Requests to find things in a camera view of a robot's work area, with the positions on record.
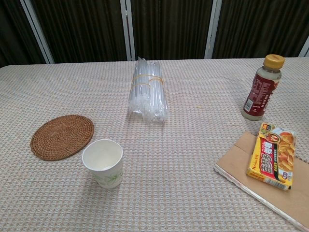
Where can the beige woven tablecloth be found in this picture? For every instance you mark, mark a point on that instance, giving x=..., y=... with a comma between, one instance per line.
x=169, y=169

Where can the bundle of clear wrapped straws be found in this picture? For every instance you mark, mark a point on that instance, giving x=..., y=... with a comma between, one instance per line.
x=149, y=96

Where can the yellow curry box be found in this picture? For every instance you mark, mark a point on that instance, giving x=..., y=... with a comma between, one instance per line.
x=272, y=157

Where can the brown cardboard sheet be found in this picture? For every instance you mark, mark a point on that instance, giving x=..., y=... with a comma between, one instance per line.
x=270, y=188

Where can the yellow rubber band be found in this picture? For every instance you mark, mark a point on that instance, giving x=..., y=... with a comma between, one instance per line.
x=147, y=80

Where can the drink bottle red label yellow cap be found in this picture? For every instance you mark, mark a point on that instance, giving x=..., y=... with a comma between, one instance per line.
x=262, y=90

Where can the white partition frame post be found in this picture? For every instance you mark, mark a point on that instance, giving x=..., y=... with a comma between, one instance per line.
x=213, y=29
x=127, y=29
x=304, y=49
x=38, y=31

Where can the round woven rattan coaster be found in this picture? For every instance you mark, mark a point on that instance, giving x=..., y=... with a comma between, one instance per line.
x=60, y=137

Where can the white paper cup green print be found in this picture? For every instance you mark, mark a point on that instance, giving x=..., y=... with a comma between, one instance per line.
x=102, y=159

